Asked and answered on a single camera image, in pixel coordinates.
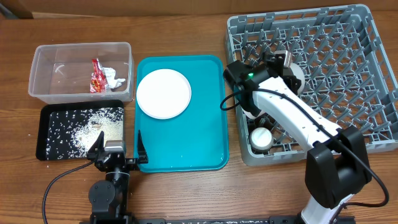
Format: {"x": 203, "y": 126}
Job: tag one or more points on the teal serving tray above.
{"x": 197, "y": 139}

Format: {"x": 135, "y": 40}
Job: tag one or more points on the red snack wrapper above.
{"x": 98, "y": 83}

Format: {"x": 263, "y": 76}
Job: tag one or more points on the scattered rice pile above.
{"x": 71, "y": 133}

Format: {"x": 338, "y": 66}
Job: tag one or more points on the white cup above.
{"x": 261, "y": 139}

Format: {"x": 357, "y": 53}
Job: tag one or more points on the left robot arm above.
{"x": 109, "y": 197}

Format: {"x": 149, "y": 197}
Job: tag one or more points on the black rectangular tray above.
{"x": 45, "y": 113}

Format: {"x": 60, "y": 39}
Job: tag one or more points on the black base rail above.
{"x": 271, "y": 220}

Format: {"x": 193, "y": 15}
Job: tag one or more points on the grey plastic dish rack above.
{"x": 348, "y": 77}

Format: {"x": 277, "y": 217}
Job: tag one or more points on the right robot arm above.
{"x": 337, "y": 165}

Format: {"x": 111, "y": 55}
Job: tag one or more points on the white wrapper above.
{"x": 110, "y": 75}

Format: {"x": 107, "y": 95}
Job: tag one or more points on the clear plastic bin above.
{"x": 61, "y": 73}

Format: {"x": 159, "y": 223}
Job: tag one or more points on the white pink bowl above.
{"x": 253, "y": 112}

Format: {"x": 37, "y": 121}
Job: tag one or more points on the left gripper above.
{"x": 142, "y": 150}

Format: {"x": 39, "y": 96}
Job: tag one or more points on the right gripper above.
{"x": 270, "y": 59}

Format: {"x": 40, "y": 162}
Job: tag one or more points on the large white plate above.
{"x": 163, "y": 94}

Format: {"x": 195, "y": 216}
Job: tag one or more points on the small grey bowl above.
{"x": 298, "y": 73}

